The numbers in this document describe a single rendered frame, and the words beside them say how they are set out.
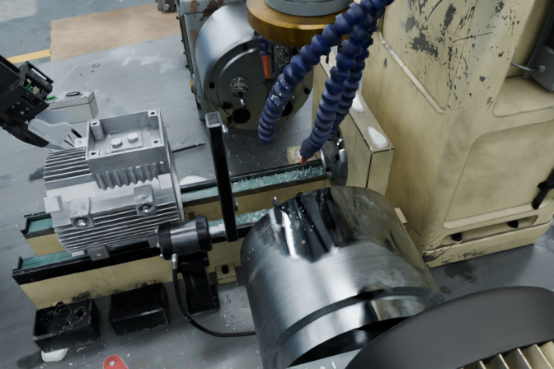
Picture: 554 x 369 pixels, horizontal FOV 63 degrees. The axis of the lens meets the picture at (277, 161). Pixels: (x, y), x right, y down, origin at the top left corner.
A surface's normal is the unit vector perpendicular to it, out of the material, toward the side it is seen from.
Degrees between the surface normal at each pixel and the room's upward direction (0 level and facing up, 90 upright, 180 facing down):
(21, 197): 0
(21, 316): 0
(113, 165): 90
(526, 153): 90
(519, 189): 90
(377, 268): 10
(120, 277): 90
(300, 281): 32
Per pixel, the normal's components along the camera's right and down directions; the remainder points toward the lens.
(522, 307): 0.16, -0.73
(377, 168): 0.24, 0.67
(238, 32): -0.31, -0.63
